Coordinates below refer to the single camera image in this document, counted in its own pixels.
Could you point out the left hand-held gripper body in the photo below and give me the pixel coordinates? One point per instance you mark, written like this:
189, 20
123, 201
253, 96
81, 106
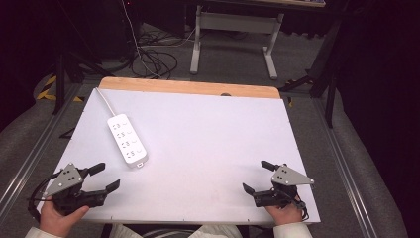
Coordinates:
67, 180

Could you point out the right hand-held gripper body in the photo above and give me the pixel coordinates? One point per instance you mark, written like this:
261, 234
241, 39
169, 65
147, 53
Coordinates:
287, 180

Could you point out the white power strip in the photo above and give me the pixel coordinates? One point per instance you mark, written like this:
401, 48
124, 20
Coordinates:
127, 140

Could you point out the person's right hand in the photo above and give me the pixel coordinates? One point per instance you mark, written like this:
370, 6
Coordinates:
284, 214

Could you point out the person's left hand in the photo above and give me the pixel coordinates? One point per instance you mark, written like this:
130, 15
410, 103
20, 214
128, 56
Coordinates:
57, 221

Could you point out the white board sheet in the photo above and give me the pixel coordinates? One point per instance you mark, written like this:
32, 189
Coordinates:
204, 148

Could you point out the yellow black floor tape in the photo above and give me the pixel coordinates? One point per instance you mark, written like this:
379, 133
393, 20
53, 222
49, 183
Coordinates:
46, 92

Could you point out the black metal stand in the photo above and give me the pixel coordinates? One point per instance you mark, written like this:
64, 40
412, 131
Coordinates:
60, 79
330, 82

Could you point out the wooden table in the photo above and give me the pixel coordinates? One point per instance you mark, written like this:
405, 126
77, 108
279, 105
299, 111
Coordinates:
185, 86

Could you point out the aluminium floor rail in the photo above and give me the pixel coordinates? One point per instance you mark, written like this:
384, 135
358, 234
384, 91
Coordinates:
36, 148
343, 172

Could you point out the white metal table frame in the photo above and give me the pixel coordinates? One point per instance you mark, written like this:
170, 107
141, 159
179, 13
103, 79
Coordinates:
236, 22

